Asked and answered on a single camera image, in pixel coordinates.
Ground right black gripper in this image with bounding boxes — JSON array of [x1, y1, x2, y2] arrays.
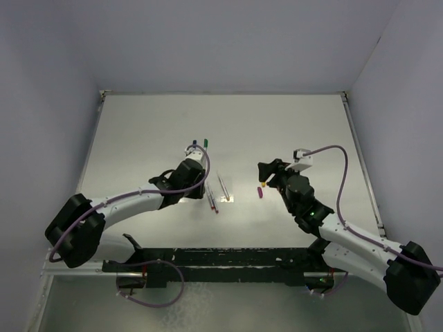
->
[[257, 158, 303, 214]]

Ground yellow pen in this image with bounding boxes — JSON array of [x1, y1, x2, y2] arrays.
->
[[217, 172, 232, 202]]

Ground magenta pen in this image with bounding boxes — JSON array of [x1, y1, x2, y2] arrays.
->
[[208, 189, 219, 214]]

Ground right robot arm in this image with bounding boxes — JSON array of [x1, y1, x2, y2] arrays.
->
[[257, 159, 441, 315]]

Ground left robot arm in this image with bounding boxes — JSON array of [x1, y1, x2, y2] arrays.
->
[[44, 157, 207, 268]]

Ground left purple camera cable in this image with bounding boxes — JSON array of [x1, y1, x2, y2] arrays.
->
[[48, 144, 212, 264]]

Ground purple camera cable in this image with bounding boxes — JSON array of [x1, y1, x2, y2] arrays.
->
[[300, 145, 443, 273], [48, 144, 212, 264]]

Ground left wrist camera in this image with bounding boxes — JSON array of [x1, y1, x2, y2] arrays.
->
[[185, 145, 205, 163]]

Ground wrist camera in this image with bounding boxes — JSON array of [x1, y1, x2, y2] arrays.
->
[[185, 145, 205, 163], [285, 149, 313, 172]]

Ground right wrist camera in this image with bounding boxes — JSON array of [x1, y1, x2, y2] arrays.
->
[[285, 149, 313, 172]]

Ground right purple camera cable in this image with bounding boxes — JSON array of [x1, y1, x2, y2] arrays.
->
[[300, 145, 443, 273]]

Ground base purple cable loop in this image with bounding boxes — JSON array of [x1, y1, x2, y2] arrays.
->
[[116, 259, 185, 308]]

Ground aluminium rail frame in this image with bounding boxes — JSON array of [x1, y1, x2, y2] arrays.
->
[[39, 252, 104, 277]]

